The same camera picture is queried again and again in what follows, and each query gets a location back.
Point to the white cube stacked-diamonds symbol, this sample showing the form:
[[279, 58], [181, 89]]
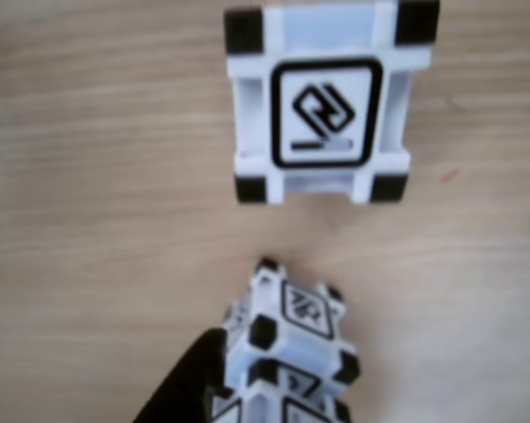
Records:
[[264, 405]]

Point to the white cube zigzag-diamond symbol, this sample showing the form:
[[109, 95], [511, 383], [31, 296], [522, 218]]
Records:
[[326, 110]]

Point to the white cube crossed-lines symbol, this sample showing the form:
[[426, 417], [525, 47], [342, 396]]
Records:
[[300, 308]]

